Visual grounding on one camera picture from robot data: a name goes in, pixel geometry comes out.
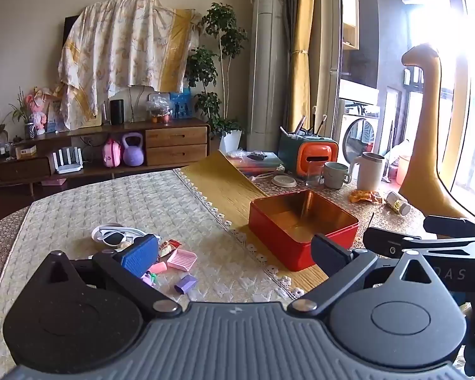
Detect white tower air conditioner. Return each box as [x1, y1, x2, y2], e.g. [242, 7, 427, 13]
[246, 0, 292, 153]

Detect black television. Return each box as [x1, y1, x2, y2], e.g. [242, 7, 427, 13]
[64, 15, 80, 46]

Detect black speaker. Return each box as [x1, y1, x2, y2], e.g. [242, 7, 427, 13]
[110, 99, 126, 125]

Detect plant in patterned vase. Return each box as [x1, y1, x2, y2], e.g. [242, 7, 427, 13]
[9, 89, 37, 140]

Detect yellow dinosaur chair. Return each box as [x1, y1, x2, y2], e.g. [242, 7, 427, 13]
[398, 43, 470, 218]

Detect quilted beige tablecloth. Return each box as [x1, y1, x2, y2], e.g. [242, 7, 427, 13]
[0, 169, 305, 369]

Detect white sunglasses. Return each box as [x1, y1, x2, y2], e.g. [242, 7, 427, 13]
[92, 224, 147, 251]

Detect yellow table mat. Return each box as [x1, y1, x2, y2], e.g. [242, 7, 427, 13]
[180, 150, 329, 297]

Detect wooden TV cabinet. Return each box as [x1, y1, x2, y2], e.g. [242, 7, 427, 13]
[0, 118, 211, 196]

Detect purple kettlebell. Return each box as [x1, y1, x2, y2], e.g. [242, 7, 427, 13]
[121, 132, 145, 167]

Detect green orange storage box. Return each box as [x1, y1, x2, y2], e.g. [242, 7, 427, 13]
[278, 132, 339, 178]

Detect washing machine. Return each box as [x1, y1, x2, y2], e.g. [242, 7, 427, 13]
[334, 99, 381, 167]

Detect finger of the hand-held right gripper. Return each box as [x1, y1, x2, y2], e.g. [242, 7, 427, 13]
[363, 226, 475, 260]
[423, 214, 475, 238]

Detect yellow curtain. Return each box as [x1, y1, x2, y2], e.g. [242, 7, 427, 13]
[287, 0, 340, 135]

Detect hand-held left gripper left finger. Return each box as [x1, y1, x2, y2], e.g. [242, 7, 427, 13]
[43, 234, 182, 319]

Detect pink ribbed soap tray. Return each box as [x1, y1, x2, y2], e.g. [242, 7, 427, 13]
[166, 249, 198, 273]

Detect pink bucket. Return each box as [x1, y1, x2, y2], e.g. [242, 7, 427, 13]
[396, 154, 413, 185]

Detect red tin box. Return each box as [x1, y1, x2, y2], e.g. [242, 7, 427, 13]
[249, 190, 360, 272]

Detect purple plastic block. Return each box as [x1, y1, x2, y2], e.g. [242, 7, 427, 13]
[174, 274, 199, 294]

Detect red snack packet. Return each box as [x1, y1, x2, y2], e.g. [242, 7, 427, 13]
[158, 239, 181, 258]

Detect orange snack wrapper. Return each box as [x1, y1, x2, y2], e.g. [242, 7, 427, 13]
[349, 189, 384, 204]

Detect white lidded cup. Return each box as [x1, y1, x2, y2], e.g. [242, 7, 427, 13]
[352, 152, 386, 192]

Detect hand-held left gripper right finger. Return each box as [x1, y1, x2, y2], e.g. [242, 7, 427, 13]
[287, 233, 448, 317]

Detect white router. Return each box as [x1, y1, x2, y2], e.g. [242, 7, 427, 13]
[52, 146, 84, 175]

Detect pink toy suitcase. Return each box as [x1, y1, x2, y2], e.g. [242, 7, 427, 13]
[103, 138, 123, 168]

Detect pill bottle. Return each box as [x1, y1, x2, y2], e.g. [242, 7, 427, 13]
[385, 191, 411, 216]

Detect blue photo frame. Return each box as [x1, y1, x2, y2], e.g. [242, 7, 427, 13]
[169, 92, 192, 120]

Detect potted tree white planter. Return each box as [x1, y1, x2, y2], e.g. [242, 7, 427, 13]
[185, 2, 249, 154]

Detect bag of fruit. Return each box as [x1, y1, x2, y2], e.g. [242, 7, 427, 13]
[146, 94, 174, 124]

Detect floral yellow cloth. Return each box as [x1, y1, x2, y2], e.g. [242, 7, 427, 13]
[57, 0, 202, 130]

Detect pale green mug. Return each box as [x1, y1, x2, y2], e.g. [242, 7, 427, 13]
[323, 161, 353, 190]

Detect pink doll figure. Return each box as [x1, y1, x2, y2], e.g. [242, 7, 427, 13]
[24, 86, 50, 135]

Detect clear glass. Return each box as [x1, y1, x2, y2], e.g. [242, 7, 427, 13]
[306, 162, 322, 187]

